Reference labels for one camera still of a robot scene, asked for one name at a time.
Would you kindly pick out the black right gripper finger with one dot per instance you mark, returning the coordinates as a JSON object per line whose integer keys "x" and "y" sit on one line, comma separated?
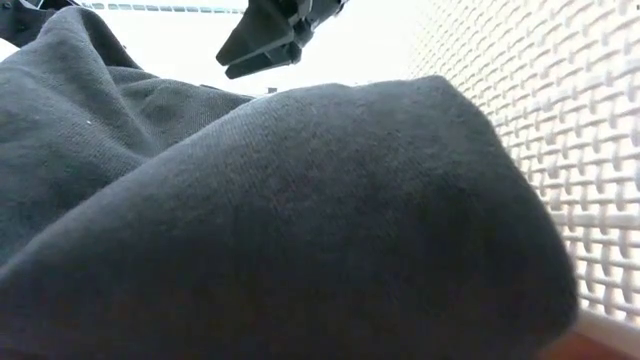
{"x": 270, "y": 61}
{"x": 255, "y": 40}

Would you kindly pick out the dark grey coarse-weave garment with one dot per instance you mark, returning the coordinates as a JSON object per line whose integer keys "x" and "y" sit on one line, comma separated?
{"x": 75, "y": 130}

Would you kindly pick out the dark grey smooth garment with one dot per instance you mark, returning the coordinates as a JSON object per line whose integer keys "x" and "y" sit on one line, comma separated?
{"x": 300, "y": 225}

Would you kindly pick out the white basket holding white clothes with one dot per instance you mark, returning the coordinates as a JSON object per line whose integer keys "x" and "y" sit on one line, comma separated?
{"x": 575, "y": 125}

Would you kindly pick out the grey segmented background rail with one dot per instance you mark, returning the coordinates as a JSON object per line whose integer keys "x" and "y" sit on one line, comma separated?
{"x": 165, "y": 8}

